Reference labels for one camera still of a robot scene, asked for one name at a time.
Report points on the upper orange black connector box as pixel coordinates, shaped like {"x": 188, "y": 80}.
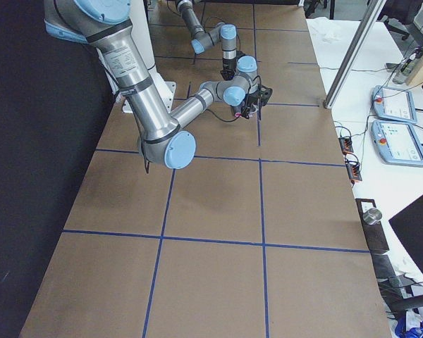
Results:
{"x": 346, "y": 145}

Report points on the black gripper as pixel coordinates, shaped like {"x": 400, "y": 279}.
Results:
{"x": 228, "y": 66}
{"x": 247, "y": 106}

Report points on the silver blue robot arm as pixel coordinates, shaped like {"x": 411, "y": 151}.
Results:
{"x": 119, "y": 30}
{"x": 208, "y": 31}

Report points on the orange black connector box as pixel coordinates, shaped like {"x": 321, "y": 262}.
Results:
{"x": 353, "y": 170}
{"x": 346, "y": 145}

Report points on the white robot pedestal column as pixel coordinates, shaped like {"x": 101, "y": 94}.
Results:
{"x": 142, "y": 39}

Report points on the lower orange black connector box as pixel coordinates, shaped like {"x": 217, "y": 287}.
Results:
{"x": 353, "y": 170}

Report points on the far teach pendant tablet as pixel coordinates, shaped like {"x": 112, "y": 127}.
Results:
{"x": 394, "y": 104}

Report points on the aluminium frame post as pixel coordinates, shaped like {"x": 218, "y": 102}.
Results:
{"x": 369, "y": 18}

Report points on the near teach pendant tablet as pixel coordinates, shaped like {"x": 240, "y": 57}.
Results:
{"x": 397, "y": 143}

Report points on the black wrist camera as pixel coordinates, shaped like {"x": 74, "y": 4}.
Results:
{"x": 261, "y": 95}

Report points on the crumpled white tissue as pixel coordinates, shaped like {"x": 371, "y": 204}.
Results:
{"x": 331, "y": 36}

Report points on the teach pendant tablet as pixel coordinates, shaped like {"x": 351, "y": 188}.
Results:
{"x": 394, "y": 104}
{"x": 397, "y": 143}

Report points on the blue plastic bag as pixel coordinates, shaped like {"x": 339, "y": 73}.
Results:
{"x": 402, "y": 330}

